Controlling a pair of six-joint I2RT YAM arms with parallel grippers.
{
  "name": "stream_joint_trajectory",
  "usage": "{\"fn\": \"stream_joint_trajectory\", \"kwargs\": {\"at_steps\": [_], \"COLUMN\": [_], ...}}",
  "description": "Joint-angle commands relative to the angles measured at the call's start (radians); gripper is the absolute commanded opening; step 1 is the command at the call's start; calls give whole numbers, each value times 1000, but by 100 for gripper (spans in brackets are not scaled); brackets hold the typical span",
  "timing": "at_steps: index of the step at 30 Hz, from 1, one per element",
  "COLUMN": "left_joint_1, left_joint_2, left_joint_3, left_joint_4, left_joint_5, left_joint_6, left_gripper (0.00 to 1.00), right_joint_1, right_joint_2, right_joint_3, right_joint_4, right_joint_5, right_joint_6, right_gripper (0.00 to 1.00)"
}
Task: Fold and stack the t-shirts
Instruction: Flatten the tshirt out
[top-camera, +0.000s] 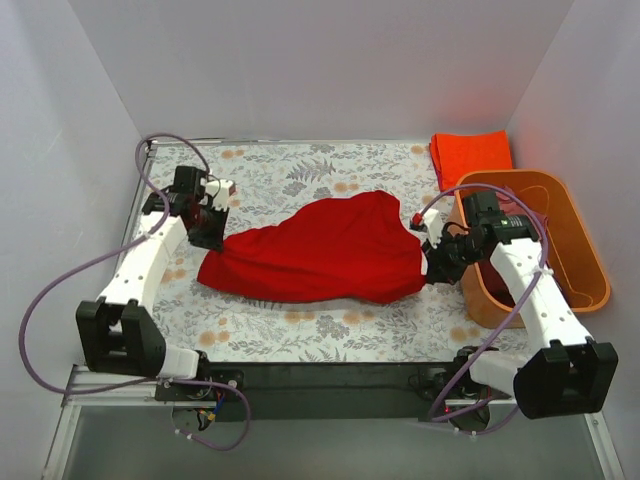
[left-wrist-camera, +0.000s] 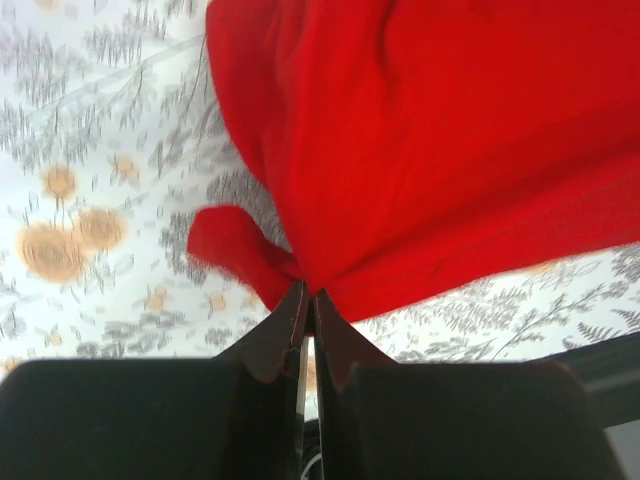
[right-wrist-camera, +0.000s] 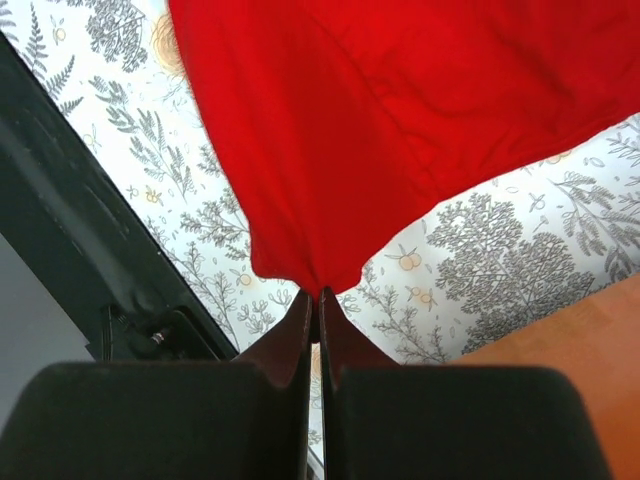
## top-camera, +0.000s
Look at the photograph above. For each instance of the red t shirt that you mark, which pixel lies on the red t shirt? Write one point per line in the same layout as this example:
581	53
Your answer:
333	248

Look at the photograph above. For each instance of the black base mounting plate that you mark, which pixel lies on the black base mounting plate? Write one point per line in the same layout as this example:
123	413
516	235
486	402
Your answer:
326	390

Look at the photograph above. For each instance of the orange plastic basket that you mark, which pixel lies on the orange plastic basket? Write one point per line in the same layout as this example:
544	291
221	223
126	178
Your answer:
572	256

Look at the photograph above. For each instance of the aluminium frame rail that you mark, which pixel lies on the aluminium frame rail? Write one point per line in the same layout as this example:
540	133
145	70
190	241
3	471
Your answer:
311	421

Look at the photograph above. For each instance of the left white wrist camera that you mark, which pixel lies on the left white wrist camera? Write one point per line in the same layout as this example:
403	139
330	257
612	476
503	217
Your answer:
218	193

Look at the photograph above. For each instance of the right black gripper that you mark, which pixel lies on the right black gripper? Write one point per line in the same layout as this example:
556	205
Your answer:
441	260

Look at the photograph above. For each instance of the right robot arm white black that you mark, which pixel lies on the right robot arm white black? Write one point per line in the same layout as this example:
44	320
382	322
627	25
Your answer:
570	372

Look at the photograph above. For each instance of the pink t shirt in basket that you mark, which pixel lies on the pink t shirt in basket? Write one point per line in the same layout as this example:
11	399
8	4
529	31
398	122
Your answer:
510	207

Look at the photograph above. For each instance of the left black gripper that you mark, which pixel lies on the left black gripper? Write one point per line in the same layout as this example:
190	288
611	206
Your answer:
210	227

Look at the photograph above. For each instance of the folded orange t shirt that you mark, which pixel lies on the folded orange t shirt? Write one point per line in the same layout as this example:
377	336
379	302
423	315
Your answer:
462	155

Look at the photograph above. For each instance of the folded magenta shirt under orange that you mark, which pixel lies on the folded magenta shirt under orange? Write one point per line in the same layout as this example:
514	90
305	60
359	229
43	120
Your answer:
446	179

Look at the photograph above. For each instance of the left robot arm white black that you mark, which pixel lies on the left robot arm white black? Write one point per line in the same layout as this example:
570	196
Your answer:
117	331

